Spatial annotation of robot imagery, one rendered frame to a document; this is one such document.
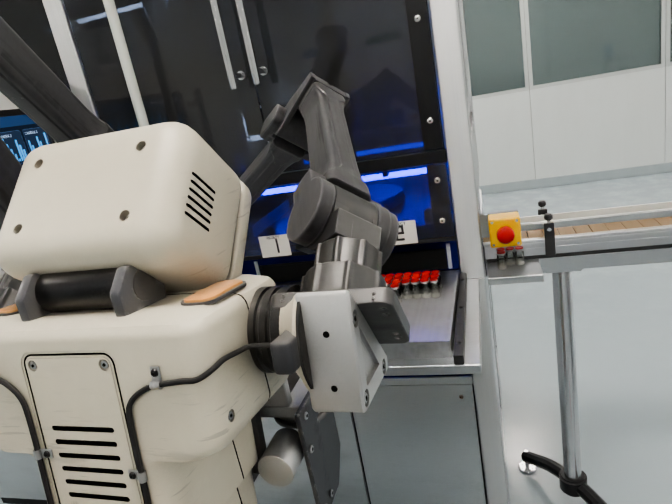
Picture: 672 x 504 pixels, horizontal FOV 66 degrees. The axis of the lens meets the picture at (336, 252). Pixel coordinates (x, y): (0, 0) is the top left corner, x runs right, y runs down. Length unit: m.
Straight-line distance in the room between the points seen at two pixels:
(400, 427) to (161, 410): 1.18
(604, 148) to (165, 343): 5.77
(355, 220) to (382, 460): 1.22
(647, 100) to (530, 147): 1.13
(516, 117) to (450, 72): 4.66
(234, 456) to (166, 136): 0.34
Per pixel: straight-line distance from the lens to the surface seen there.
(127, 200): 0.50
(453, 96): 1.24
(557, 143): 5.96
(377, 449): 1.66
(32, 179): 0.60
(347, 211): 0.53
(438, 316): 1.16
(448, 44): 1.24
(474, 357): 1.01
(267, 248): 1.42
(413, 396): 1.52
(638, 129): 6.10
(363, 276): 0.49
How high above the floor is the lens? 1.39
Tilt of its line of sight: 17 degrees down
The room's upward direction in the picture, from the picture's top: 11 degrees counter-clockwise
